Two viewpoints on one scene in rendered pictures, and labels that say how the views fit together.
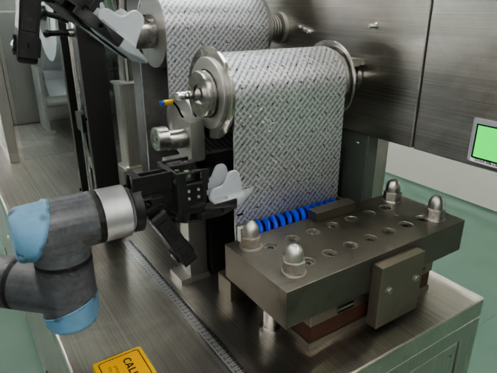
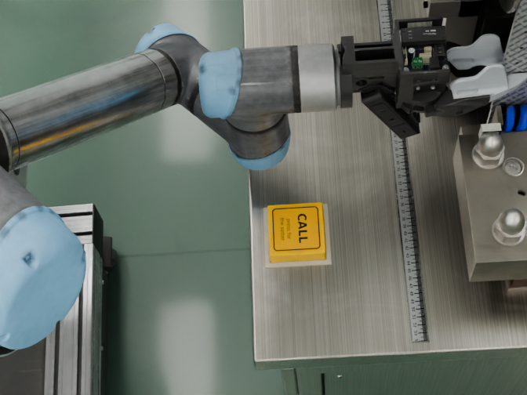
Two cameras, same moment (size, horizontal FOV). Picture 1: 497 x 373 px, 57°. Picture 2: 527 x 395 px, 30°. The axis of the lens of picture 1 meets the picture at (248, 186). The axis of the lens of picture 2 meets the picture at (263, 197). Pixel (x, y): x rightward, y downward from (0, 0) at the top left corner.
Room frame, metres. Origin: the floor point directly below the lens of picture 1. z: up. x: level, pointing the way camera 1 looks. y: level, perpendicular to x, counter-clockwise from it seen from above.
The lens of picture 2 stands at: (0.09, -0.12, 2.04)
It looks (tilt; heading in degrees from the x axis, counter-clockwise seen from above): 64 degrees down; 40
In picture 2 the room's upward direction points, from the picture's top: 9 degrees counter-clockwise
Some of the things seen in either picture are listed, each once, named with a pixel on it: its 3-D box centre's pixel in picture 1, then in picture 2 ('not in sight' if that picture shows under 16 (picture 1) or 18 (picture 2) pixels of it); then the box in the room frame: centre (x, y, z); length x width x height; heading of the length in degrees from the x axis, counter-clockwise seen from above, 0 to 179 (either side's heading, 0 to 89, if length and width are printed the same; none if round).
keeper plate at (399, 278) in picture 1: (396, 287); not in sight; (0.62, -0.24, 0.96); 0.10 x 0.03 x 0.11; 124
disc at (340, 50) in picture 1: (326, 80); not in sight; (0.89, -0.15, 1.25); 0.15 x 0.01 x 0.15; 34
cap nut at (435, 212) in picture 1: (435, 206); not in sight; (0.74, -0.33, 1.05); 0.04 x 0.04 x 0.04
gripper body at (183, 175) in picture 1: (167, 195); (394, 69); (0.63, 0.12, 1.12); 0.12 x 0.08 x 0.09; 124
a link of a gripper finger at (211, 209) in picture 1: (209, 206); (448, 95); (0.65, 0.06, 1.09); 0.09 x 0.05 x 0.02; 122
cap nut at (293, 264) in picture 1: (293, 257); (511, 223); (0.56, -0.06, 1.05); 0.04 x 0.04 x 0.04
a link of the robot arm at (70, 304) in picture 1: (58, 288); (247, 118); (0.55, 0.27, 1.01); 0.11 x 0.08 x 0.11; 79
